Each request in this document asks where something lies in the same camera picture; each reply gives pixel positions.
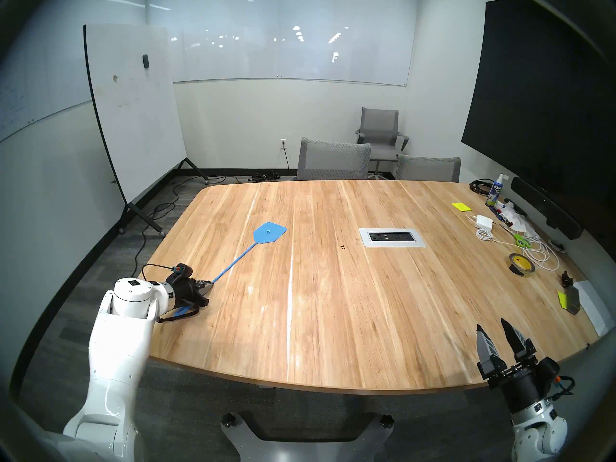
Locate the glass wall whiteboard with writing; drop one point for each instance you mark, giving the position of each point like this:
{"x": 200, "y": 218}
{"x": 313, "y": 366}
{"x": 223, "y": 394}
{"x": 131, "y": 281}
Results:
{"x": 38, "y": 95}

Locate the silver table power outlet box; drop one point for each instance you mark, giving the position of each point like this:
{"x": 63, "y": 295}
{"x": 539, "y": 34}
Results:
{"x": 392, "y": 236}

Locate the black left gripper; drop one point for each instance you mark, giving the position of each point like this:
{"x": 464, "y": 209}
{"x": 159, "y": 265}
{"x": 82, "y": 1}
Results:
{"x": 187, "y": 295}

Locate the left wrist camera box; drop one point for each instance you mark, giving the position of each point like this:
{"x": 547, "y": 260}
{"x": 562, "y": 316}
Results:
{"x": 183, "y": 271}

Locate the white plastic bag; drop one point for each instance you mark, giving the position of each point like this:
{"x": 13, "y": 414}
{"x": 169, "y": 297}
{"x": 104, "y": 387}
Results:
{"x": 522, "y": 224}

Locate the blue plastic fly swatter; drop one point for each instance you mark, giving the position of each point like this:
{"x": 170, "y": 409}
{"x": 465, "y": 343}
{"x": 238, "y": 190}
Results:
{"x": 269, "y": 232}

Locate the white paper sheet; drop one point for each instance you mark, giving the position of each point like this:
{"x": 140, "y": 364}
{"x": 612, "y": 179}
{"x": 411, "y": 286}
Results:
{"x": 594, "y": 304}

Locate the white power adapter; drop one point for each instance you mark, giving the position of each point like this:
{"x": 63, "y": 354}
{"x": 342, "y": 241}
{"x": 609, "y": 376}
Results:
{"x": 484, "y": 222}

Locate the large black wall screen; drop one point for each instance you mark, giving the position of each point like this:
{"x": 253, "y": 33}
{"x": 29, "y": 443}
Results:
{"x": 539, "y": 95}

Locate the wide glass wall whiteboard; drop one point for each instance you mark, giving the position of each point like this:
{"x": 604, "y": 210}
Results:
{"x": 288, "y": 57}

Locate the brown packing tape roll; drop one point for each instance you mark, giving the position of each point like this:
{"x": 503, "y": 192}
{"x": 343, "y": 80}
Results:
{"x": 524, "y": 270}

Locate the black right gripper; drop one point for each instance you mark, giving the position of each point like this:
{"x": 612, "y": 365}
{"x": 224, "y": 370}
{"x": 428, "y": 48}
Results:
{"x": 519, "y": 389}

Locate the grey office chair with armrests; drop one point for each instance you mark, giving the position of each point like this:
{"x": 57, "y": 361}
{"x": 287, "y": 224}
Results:
{"x": 380, "y": 124}

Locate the small yellow sticky note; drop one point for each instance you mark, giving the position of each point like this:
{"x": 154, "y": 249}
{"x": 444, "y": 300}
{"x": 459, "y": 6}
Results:
{"x": 561, "y": 300}

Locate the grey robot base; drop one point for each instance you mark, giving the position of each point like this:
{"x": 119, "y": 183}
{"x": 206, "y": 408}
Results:
{"x": 308, "y": 451}

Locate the black video sound bar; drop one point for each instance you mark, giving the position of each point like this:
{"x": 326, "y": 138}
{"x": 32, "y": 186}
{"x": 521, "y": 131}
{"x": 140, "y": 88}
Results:
{"x": 544, "y": 206}

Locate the white mobile whiteboard on stand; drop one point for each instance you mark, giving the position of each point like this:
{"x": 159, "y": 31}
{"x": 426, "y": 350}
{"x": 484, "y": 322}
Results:
{"x": 134, "y": 119}

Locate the whiteboard cleaner spray bottle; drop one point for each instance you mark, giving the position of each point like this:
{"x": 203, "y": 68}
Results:
{"x": 494, "y": 194}

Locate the dark grey flat device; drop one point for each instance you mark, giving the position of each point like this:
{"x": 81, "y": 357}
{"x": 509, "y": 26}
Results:
{"x": 572, "y": 300}

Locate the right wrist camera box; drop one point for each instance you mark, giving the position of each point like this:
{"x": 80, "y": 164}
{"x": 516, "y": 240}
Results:
{"x": 551, "y": 369}

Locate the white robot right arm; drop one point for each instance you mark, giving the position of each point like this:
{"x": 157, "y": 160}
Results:
{"x": 534, "y": 437}

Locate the yellow sticky note pad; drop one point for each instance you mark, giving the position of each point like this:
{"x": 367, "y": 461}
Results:
{"x": 461, "y": 206}

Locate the grey mesh office chair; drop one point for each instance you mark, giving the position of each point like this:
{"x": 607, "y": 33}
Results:
{"x": 428, "y": 170}
{"x": 332, "y": 160}

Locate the whiteboard marker pack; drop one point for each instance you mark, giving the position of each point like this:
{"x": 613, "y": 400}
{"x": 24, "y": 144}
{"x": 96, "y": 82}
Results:
{"x": 503, "y": 216}

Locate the black round knob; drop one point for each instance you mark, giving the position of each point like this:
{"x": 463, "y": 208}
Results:
{"x": 228, "y": 420}
{"x": 386, "y": 421}

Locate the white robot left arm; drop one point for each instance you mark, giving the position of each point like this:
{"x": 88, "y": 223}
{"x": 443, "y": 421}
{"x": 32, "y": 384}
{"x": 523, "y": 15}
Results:
{"x": 120, "y": 340}

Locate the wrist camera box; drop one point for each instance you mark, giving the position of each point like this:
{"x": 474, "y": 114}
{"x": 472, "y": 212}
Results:
{"x": 183, "y": 271}
{"x": 551, "y": 369}

